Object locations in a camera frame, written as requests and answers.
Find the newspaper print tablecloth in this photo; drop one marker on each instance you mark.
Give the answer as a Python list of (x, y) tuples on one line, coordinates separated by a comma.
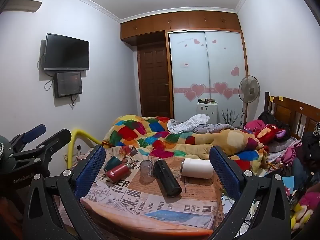
[(150, 202)]

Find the small metal bolt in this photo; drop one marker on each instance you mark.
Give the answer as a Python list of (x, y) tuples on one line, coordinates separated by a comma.
[(185, 187)]

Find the grey striped bed sheet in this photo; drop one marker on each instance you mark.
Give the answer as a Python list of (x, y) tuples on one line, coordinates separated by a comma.
[(190, 122)]

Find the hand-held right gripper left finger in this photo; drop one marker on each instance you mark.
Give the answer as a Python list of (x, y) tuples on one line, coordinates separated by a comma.
[(90, 171)]

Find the black thermos bottle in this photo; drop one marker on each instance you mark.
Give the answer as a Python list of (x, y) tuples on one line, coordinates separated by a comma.
[(167, 181)]

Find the red thermos bottle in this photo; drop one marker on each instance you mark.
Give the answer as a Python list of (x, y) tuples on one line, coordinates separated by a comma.
[(117, 173)]

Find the clear glass cup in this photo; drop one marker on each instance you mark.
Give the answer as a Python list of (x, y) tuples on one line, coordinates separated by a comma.
[(146, 172)]

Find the wooden overhead cabinet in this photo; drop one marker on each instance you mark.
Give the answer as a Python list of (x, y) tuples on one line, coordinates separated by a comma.
[(180, 22)]

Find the wall-mounted black television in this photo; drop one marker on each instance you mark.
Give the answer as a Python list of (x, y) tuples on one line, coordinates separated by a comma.
[(66, 52)]

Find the small white cabinet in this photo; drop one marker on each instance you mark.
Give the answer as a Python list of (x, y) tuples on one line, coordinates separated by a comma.
[(207, 112)]

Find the red plush toy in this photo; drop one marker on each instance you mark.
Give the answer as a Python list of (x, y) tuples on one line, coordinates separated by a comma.
[(271, 132)]

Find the green cup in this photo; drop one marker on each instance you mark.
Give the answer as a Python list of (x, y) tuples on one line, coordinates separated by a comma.
[(112, 162)]

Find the black bag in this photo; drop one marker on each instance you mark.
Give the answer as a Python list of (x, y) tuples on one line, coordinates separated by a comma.
[(267, 117)]

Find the yellow foam pipe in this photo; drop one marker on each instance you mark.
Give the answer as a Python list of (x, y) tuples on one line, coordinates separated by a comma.
[(75, 136)]

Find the yellow plush toy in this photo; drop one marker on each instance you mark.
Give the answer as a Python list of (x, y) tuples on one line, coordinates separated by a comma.
[(301, 213)]

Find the white air conditioner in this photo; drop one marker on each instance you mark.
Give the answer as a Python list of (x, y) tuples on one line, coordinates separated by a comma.
[(23, 5)]

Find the wardrobe with heart stickers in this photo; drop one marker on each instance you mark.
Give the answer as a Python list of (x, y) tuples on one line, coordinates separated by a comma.
[(207, 65)]

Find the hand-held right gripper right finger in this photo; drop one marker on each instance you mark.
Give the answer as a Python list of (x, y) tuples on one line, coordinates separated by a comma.
[(225, 173)]

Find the dark spiky plant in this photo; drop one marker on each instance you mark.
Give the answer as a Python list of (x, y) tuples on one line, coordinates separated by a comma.
[(230, 117)]

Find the wooden bed headboard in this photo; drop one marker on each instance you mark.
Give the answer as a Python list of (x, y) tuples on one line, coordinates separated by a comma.
[(287, 110)]

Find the small black wall monitor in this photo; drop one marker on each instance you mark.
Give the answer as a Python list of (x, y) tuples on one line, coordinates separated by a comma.
[(68, 84)]

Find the white standing fan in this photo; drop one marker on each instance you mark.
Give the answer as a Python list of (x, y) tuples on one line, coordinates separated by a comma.
[(248, 88)]

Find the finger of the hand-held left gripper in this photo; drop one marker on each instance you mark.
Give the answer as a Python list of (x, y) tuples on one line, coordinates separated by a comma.
[(33, 133), (56, 140)]

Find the dark clothes pile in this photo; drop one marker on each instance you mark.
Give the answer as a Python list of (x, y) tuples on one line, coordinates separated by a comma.
[(311, 150)]

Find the brown wooden door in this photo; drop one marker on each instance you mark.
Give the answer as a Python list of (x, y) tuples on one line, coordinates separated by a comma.
[(153, 80)]

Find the pink cloth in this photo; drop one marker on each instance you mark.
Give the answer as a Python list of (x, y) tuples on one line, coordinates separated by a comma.
[(253, 125)]

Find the colourful patchwork blanket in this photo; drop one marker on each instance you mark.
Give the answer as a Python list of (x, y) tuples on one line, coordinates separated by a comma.
[(160, 135)]

